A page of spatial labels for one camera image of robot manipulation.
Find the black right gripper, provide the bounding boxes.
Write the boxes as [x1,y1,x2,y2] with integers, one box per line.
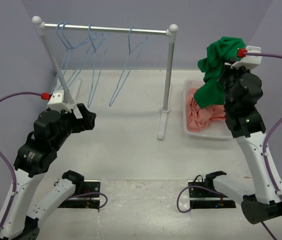
[217,57,252,110]

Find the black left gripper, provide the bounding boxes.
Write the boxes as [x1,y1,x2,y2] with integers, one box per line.
[52,102,96,150]

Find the green t shirt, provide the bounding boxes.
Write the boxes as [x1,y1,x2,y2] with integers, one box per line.
[194,36,245,109]

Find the blue hanger with shirt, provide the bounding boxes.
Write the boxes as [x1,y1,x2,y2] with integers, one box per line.
[88,24,110,107]

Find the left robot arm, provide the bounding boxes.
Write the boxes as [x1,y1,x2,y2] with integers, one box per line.
[0,103,96,240]

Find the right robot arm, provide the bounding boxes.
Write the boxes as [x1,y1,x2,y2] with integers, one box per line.
[204,63,282,225]

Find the blue hanger far left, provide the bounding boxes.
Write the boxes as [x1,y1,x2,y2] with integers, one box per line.
[56,21,75,84]

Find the pink t shirt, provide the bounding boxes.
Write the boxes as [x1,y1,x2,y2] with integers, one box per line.
[185,88,225,133]

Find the blue hanger middle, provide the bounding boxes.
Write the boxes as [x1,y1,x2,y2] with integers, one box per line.
[109,26,148,107]

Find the white plastic laundry basket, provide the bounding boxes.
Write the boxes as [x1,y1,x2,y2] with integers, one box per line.
[182,78,232,140]

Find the white metal clothes rack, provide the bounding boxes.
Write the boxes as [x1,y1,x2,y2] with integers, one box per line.
[32,16,178,140]

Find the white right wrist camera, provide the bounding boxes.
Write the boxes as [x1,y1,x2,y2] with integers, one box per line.
[231,46,262,70]

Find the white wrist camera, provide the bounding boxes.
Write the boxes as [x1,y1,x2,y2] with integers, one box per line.
[47,90,78,117]
[231,46,262,70]

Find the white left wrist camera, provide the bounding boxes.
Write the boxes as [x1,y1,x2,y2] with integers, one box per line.
[47,90,78,117]

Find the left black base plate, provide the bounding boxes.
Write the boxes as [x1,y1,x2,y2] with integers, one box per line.
[59,179,101,209]

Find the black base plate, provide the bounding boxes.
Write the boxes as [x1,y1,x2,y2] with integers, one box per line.
[59,179,101,209]
[188,187,236,209]

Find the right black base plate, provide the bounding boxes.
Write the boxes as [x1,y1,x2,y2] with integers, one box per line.
[188,187,236,209]

